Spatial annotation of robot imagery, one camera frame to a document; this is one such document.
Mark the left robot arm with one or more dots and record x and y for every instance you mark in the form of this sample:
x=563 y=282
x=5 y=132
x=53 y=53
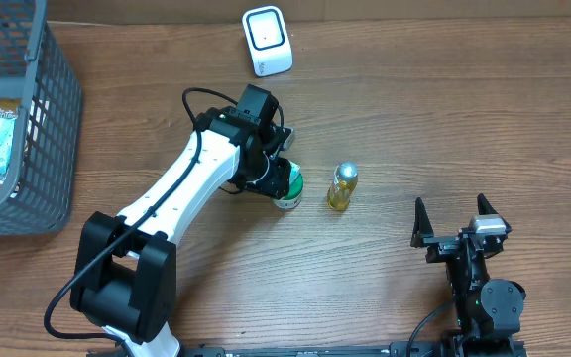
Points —
x=125 y=273

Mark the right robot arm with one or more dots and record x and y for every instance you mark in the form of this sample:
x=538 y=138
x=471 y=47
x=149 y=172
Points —
x=488 y=310

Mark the grey plastic mesh basket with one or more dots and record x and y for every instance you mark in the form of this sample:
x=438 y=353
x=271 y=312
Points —
x=36 y=195

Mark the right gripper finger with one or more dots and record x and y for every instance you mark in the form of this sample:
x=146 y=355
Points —
x=422 y=233
x=485 y=208

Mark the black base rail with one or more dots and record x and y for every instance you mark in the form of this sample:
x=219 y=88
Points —
x=395 y=349

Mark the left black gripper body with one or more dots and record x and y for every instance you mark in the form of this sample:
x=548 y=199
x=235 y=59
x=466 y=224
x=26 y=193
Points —
x=276 y=179

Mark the yellow liquid bottle silver cap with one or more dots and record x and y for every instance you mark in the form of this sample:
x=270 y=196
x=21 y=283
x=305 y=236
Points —
x=345 y=179

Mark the green lid white jar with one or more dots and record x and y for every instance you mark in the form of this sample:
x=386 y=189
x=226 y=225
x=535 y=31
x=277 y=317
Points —
x=296 y=185

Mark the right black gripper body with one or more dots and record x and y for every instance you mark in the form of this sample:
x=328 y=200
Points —
x=443 y=246

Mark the white barcode scanner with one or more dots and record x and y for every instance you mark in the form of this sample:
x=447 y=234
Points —
x=268 y=40

